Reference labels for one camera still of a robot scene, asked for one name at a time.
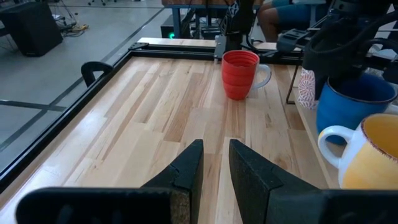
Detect black aluminium table frame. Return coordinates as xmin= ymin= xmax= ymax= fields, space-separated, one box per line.
xmin=0 ymin=42 xmax=398 ymax=194

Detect red swirl patterned cream mug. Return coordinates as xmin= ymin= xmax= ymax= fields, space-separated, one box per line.
xmin=297 ymin=67 xmax=318 ymax=110

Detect red mug with white handle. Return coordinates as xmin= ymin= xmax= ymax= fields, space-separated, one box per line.
xmin=221 ymin=49 xmax=272 ymax=101

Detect dark metal table stand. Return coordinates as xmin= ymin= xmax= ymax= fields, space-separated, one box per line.
xmin=160 ymin=0 xmax=268 ymax=40

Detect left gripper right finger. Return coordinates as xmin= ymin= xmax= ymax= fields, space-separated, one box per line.
xmin=229 ymin=139 xmax=398 ymax=224

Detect blue mug with white handle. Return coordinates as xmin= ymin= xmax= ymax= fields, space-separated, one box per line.
xmin=316 ymin=73 xmax=398 ymax=146

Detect large black box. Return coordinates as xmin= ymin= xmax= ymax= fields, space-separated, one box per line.
xmin=0 ymin=1 xmax=64 ymax=58

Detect black box with green light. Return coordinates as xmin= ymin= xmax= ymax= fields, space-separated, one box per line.
xmin=160 ymin=22 xmax=177 ymax=40

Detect tangled floor cables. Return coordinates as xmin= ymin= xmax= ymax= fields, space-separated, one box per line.
xmin=49 ymin=0 xmax=91 ymax=38

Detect person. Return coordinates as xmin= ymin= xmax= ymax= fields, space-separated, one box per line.
xmin=256 ymin=0 xmax=332 ymax=43

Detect black frame hook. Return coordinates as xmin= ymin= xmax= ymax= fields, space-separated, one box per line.
xmin=80 ymin=60 xmax=114 ymax=88

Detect office chair base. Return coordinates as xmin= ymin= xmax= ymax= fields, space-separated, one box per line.
xmin=86 ymin=0 xmax=118 ymax=7

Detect yellow mug with white handle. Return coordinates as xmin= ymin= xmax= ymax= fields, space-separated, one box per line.
xmin=317 ymin=113 xmax=398 ymax=190

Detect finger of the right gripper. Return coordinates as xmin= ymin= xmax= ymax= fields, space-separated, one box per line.
xmin=313 ymin=73 xmax=330 ymax=100

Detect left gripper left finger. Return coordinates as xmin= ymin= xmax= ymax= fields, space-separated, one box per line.
xmin=16 ymin=139 xmax=205 ymax=224

